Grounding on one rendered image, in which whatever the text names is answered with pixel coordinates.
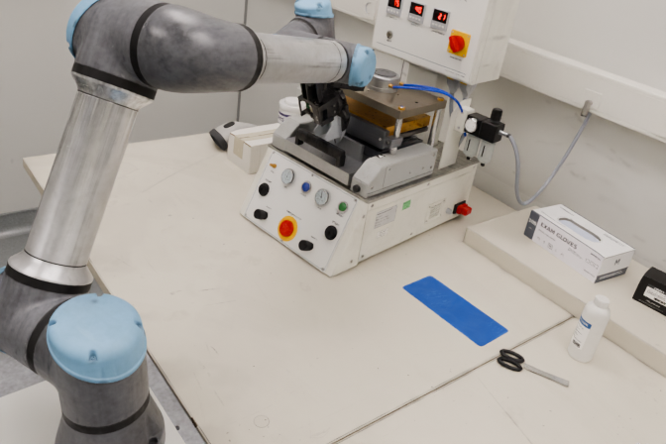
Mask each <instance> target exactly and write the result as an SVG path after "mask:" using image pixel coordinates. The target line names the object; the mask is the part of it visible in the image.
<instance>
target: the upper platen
mask: <svg viewBox="0 0 666 444"><path fill-rule="evenodd" d="M345 96H346V95H345ZM346 100H347V104H348V105H349V112H350V113H352V114H355V115H357V116H359V117H361V118H363V119H365V120H367V121H369V122H371V123H374V124H376V125H378V126H380V127H382V128H384V129H386V130H388V131H389V135H390V136H391V135H392V134H393V129H394V124H395V119H396V118H394V117H392V116H390V115H388V114H386V113H384V112H381V111H379V110H377V109H375V108H373V107H370V106H368V105H366V104H364V103H361V102H359V101H357V100H355V99H353V98H350V97H348V96H346ZM430 117H431V116H429V115H427V114H420V115H416V116H412V117H408V118H404V119H403V120H402V125H401V130H400V136H401V137H403V138H405V137H408V136H412V135H415V134H419V133H422V132H426V131H428V127H427V126H428V125H429V122H430Z"/></svg>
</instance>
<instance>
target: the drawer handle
mask: <svg viewBox="0 0 666 444"><path fill-rule="evenodd" d="M303 142H304V143H306V144H308V145H310V146H312V147H314V148H316V149H317V150H319V151H321V152H323V153H325V154H327V155H328V156H330V157H332V158H334V159H336V163H335V167H343V166H344V164H345V159H346V156H345V154H346V152H345V150H343V149H341V148H339V147H337V146H335V145H333V144H331V143H330V142H327V141H325V140H324V139H322V138H320V137H318V136H315V135H314V134H312V133H310V132H309V131H307V130H305V129H303V128H300V129H298V130H297V133H296V135H295V144H297V145H302V144H303Z"/></svg>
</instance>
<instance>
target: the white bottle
mask: <svg viewBox="0 0 666 444"><path fill-rule="evenodd" d="M609 304H610V300H609V299H608V298H607V297H606V296H604V295H600V294H598V295H596V297H595V299H594V300H592V301H589V302H588V303H587V304H586V305H585V307H584V310H583V312H582V314H581V317H580V319H579V321H578V324H577V326H576V329H575V331H574V334H573V336H572V339H571V341H570V344H569V346H568V353H569V355H570V356H571V357H572V358H573V359H574V360H576V361H579V362H582V363H587V362H590V361H591V360H592V359H593V356H594V354H595V352H596V350H597V347H598V345H599V343H600V340H601V338H602V336H603V334H604V331H605V329H606V327H607V324H608V322H609V320H610V318H611V310H610V309H609Z"/></svg>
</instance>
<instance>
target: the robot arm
mask: <svg viewBox="0 0 666 444"><path fill-rule="evenodd" d="M294 14H295V18H293V19H292V20H291V21H290V22H289V23H287V24H286V25H285V26H284V27H282V28H281V29H280V30H278V31H277V32H276V33H274V34H263V33H256V32H255V31H254V30H253V29H252V28H250V27H249V26H247V25H244V24H239V23H232V22H228V21H225V20H221V19H218V18H215V17H212V16H210V15H207V14H204V13H201V12H199V11H196V10H193V9H190V8H187V7H184V6H180V5H176V4H170V3H167V2H163V1H159V0H81V1H80V2H79V3H78V4H77V5H76V7H75V8H74V9H73V11H72V13H71V15H70V17H69V19H68V22H67V26H66V41H67V42H68V43H69V47H68V49H69V51H70V53H71V54H72V56H73V57H74V58H75V60H74V63H73V66H72V69H71V72H70V74H71V76H72V78H73V80H74V82H75V83H76V86H77V92H76V95H75V98H74V101H73V104H72V107H71V110H70V113H69V116H68V119H67V122H66V125H65V128H64V131H63V134H62V137H61V140H60V143H59V146H58V149H57V152H56V155H55V160H54V163H53V166H52V169H51V172H50V175H49V178H48V181H47V184H46V187H45V190H44V193H43V196H42V199H41V202H40V205H39V208H38V211H37V214H36V217H35V220H34V223H33V226H32V229H31V232H30V235H29V238H28V241H27V244H26V247H25V249H24V250H23V251H22V252H20V253H18V254H15V255H13V256H11V257H10V258H9V260H8V263H7V266H6V267H3V268H1V269H0V351H1V352H3V353H5V354H8V355H9V356H11V357H12V358H13V359H15V360H16V361H18V362H19V363H21V364H22V365H24V366H25V367H27V368H28V369H30V370H31V371H32V372H34V373H35V374H37V375H39V376H40V377H41V378H43V379H44V380H46V381H47V382H49V383H50V384H52V385H53V386H54V387H55V388H56V390H57V392H58V397H59V402H60V407H61V413H62V415H61V419H60V422H59V426H58V429H57V433H56V437H55V444H165V441H166V427H165V420H164V417H163V414H162V412H161V411H160V409H159V407H158V406H157V404H156V402H155V401H154V399H153V398H152V396H151V394H150V389H149V376H148V365H147V353H146V352H147V336H146V332H145V329H144V327H143V322H142V319H141V316H140V314H139V313H138V311H137V310H136V308H135V307H134V306H133V305H132V304H130V303H129V302H128V301H126V300H124V299H122V298H120V297H118V296H115V295H111V294H106V293H104V294H103V295H102V296H97V294H96V293H89V291H90V288H91V285H92V282H93V275H92V273H91V272H90V270H89V268H88V266H87V262H88V259H89V256H90V253H91V251H92V248H93V245H94V242H95V239H96V236H97V233H98V230H99V227H100V224H101V221H102V218H103V215H104V212H105V209H106V206H107V203H108V200H109V197H110V194H111V191H112V188H113V185H114V182H115V179H116V176H117V173H118V170H119V167H120V164H121V161H122V159H123V156H124V154H125V151H126V148H127V145H128V142H129V139H130V136H131V133H132V130H133V127H134V124H135V121H136V118H137V115H138V112H139V110H140V109H141V108H143V107H145V106H147V105H149V104H151V103H153V102H154V100H155V97H156V94H157V91H158V89H160V90H163V91H168V92H175V93H218V92H239V91H245V90H247V89H250V88H251V87H252V86H254V85H255V84H280V83H300V88H301V95H299V96H298V97H297V98H298V104H299V110H300V116H301V117H302V116H303V115H305V114H308V115H309V116H310V117H311V118H312V119H314V123H316V124H318V125H317V126H316V128H315V129H314V135H315V136H320V135H323V134H326V135H325V141H327V142H328V141H331V140H332V141H333V142H334V143H335V144H338V143H339V142H340V141H341V140H342V138H343V136H344V134H345V132H346V129H347V128H348V125H349V121H350V112H349V105H348V104H347V100H346V96H345V94H344V92H343V90H341V89H340V88H342V89H350V90H353V91H364V89H365V86H366V85H368V84H369V82H370V81H371V80H372V78H373V76H374V73H375V70H376V64H377V59H376V54H375V52H374V51H373V50H372V49H371V48H368V47H365V46H361V45H360V44H353V43H349V42H344V41H340V40H336V38H335V29H334V20H333V17H334V15H333V13H332V7H331V1H330V0H296V1H295V3H294ZM301 101H304V102H305V104H306V109H304V110H302V109H301V103H300V102H301ZM88 293H89V294H88Z"/></svg>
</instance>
